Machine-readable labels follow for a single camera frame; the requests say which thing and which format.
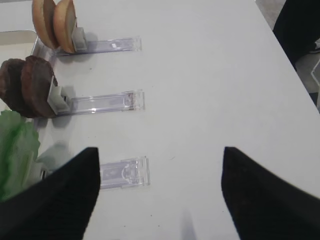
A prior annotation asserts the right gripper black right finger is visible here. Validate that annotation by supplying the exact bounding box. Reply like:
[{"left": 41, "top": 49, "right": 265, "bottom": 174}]
[{"left": 221, "top": 147, "right": 320, "bottom": 240}]

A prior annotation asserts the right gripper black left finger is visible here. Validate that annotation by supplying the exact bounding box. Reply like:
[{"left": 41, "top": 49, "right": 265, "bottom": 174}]
[{"left": 0, "top": 147, "right": 101, "bottom": 240}]

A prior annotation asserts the green lettuce leaf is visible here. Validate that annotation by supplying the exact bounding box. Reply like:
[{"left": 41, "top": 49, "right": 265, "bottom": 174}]
[{"left": 0, "top": 110, "right": 40, "bottom": 202}]

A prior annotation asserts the clear rack lettuce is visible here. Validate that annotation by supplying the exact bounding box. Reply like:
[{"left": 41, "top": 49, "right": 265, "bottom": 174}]
[{"left": 39, "top": 156, "right": 151, "bottom": 190}]

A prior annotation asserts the brown meat patty inner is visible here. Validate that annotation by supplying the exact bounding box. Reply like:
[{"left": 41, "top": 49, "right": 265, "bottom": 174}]
[{"left": 0, "top": 58, "right": 30, "bottom": 117}]

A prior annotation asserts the brown meat patty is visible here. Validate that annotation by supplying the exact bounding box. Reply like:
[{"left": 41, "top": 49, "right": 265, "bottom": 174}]
[
  {"left": 0, "top": 58, "right": 30, "bottom": 117},
  {"left": 21, "top": 55, "right": 58, "bottom": 118}
]

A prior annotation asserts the brown meat patty outer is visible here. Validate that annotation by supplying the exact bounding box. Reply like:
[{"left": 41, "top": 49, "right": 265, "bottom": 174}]
[{"left": 21, "top": 55, "right": 58, "bottom": 118}]

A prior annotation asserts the clear rack patty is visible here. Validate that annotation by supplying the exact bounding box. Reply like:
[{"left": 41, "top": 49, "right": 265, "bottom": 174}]
[{"left": 47, "top": 80, "right": 145, "bottom": 118}]

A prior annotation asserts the clear rack bun right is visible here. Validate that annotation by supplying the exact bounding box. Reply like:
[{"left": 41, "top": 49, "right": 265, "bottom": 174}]
[{"left": 54, "top": 27, "right": 142, "bottom": 57}]

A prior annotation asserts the white metal tray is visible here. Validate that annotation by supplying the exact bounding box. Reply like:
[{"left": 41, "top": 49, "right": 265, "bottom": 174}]
[{"left": 0, "top": 29, "right": 38, "bottom": 54}]

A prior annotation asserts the person in dark clothes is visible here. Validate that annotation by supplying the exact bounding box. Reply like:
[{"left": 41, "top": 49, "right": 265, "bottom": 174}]
[{"left": 273, "top": 0, "right": 320, "bottom": 68}]

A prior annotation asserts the bun slice far right outer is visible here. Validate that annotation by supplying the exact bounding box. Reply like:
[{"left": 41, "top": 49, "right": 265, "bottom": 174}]
[{"left": 53, "top": 0, "right": 76, "bottom": 53}]

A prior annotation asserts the bun slice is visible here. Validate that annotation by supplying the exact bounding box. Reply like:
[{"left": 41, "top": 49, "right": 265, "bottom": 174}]
[
  {"left": 32, "top": 0, "right": 60, "bottom": 50},
  {"left": 53, "top": 0, "right": 76, "bottom": 53}
]

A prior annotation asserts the bun slice far right inner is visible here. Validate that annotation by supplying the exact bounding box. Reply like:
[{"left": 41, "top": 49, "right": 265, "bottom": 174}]
[{"left": 32, "top": 0, "right": 60, "bottom": 50}]

